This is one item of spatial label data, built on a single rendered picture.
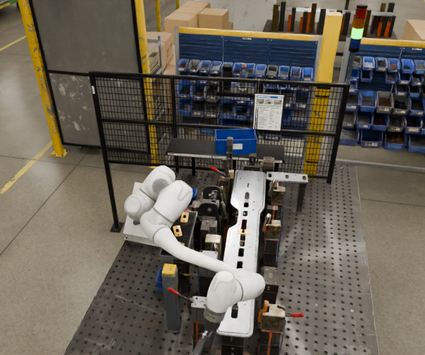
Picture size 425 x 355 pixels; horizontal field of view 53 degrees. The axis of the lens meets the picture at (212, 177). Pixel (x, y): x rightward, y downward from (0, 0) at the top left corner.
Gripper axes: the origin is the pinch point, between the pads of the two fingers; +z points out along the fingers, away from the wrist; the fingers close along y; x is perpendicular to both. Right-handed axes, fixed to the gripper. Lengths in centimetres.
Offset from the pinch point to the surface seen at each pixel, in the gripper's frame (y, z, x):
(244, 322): -24.3, -7.2, 9.7
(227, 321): -21.3, -5.2, 2.1
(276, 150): -167, -55, -31
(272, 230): -88, -28, -2
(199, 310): -18.2, -5.6, -11.4
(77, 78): -222, -40, -270
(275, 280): -50, -20, 14
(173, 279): -19.5, -14.1, -29.0
